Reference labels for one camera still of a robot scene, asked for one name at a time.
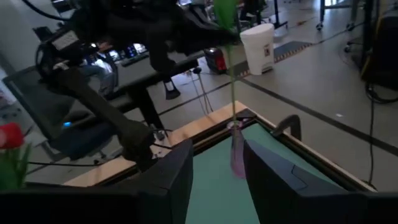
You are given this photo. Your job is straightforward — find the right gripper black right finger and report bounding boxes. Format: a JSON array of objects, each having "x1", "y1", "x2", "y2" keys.
[{"x1": 243, "y1": 139, "x2": 368, "y2": 224}]

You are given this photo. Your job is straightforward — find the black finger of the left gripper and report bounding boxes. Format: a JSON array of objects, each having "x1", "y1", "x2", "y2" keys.
[{"x1": 183, "y1": 27, "x2": 242, "y2": 55}]

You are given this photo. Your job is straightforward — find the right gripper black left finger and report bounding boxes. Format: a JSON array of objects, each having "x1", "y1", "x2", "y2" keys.
[{"x1": 102, "y1": 139, "x2": 195, "y2": 224}]

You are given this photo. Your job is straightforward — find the dark red artificial tulip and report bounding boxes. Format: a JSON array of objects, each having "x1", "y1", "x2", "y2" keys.
[{"x1": 213, "y1": 0, "x2": 241, "y2": 125}]

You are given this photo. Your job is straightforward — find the purple ribbed glass vase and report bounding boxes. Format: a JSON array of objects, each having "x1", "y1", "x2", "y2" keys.
[{"x1": 226, "y1": 119, "x2": 249, "y2": 180}]

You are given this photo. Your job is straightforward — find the red and black device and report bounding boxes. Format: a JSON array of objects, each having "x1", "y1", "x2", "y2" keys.
[{"x1": 203, "y1": 47, "x2": 228, "y2": 75}]

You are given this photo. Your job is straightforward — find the black keyboard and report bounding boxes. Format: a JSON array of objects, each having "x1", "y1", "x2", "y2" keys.
[{"x1": 120, "y1": 52, "x2": 150, "y2": 68}]

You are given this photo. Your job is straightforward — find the white trash can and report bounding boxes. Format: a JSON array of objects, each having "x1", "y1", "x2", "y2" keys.
[{"x1": 239, "y1": 23, "x2": 276, "y2": 76}]

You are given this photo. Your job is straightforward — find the black desk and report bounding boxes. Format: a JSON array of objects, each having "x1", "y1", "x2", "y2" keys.
[{"x1": 1, "y1": 54, "x2": 200, "y2": 131}]

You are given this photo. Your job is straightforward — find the person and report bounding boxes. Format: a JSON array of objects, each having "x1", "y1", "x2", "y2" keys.
[{"x1": 79, "y1": 40, "x2": 121, "y2": 98}]

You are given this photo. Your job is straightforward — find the black office chair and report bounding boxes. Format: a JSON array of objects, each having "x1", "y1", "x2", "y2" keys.
[{"x1": 46, "y1": 105, "x2": 119, "y2": 161}]

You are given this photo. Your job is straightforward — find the black equipment box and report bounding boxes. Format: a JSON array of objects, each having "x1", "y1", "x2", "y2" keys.
[{"x1": 360, "y1": 0, "x2": 398, "y2": 91}]

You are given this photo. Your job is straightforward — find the grey floor cable ramp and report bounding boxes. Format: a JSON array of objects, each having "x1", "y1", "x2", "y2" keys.
[{"x1": 272, "y1": 40, "x2": 312, "y2": 63}]

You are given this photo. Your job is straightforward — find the black floor cable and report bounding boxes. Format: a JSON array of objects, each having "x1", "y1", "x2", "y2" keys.
[{"x1": 365, "y1": 82, "x2": 398, "y2": 186}]

